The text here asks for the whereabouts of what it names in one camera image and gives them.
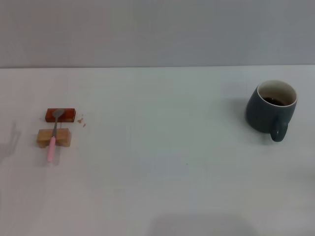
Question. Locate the grey ceramic cup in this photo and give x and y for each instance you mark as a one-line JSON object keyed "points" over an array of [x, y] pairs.
{"points": [[261, 110]]}

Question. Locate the reddish brown wooden block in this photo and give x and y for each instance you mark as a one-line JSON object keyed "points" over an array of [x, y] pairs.
{"points": [[69, 115]]}

